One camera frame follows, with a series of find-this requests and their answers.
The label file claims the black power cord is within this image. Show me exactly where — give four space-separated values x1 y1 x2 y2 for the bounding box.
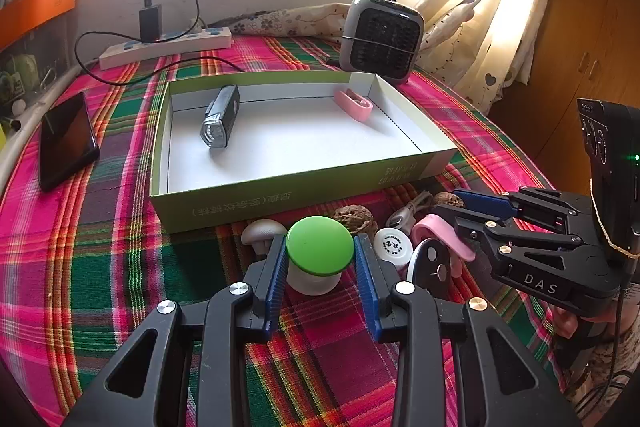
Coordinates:
75 31 246 86

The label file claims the floral cloth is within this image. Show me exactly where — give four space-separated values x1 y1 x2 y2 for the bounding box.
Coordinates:
232 2 361 40

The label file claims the grey small fan heater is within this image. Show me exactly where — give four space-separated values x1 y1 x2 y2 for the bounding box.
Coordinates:
339 0 426 85

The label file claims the brown walnut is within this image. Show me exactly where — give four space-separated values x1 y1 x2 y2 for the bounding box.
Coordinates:
332 204 378 238
432 191 466 208

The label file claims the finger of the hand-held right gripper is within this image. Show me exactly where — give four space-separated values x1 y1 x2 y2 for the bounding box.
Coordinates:
431 206 593 279
452 186 596 235

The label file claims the person's right forearm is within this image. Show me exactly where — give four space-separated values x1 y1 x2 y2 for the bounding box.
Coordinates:
560 337 640 414

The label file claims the cream heart print curtain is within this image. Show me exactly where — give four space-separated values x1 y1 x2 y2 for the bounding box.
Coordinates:
415 0 558 115

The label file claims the black charger adapter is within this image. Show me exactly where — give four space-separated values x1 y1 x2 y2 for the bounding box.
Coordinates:
138 4 163 44

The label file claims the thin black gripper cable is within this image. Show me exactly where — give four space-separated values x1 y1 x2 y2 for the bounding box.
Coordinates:
575 287 636 413

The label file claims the green capped mushroom knob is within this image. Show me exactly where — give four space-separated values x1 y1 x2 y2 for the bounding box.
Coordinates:
285 216 356 297

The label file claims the black charger cable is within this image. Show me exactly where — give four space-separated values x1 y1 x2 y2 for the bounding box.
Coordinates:
144 0 202 42

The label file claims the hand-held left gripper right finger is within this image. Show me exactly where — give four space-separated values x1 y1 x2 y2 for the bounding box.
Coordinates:
354 234 581 427

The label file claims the pink clip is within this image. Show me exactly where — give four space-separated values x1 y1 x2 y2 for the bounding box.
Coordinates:
411 214 476 280

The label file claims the black smartphone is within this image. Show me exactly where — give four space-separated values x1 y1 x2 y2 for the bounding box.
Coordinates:
39 92 101 192

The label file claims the plaid tablecloth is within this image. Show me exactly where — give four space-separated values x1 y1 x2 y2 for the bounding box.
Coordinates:
0 32 571 427

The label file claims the pink oval case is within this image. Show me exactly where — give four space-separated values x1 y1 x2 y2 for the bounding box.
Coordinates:
333 88 374 124

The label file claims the green cardboard box tray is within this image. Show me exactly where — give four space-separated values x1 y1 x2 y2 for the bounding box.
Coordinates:
149 72 458 235

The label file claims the white mushroom shaped knob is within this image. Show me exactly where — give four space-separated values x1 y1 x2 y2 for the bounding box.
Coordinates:
241 218 288 255

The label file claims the white disc with black face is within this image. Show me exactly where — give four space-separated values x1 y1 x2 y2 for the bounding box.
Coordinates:
405 237 456 300

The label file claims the wooden cabinet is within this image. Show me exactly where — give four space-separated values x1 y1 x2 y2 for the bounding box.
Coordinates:
487 0 640 188

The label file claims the person's right hand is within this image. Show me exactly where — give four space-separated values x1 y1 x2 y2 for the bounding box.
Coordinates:
552 306 581 339

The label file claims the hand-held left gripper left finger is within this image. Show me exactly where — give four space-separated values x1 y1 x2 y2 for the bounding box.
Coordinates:
62 234 291 427

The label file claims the white round jar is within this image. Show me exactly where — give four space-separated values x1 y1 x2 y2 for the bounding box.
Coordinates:
374 227 416 273

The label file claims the white power strip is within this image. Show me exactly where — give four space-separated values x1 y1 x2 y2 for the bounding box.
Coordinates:
98 27 233 71

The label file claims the storage bin with orange rim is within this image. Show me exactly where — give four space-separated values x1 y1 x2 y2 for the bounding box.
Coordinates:
0 0 81 148

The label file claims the grey black bike light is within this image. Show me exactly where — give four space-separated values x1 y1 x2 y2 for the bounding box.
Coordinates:
200 84 241 151

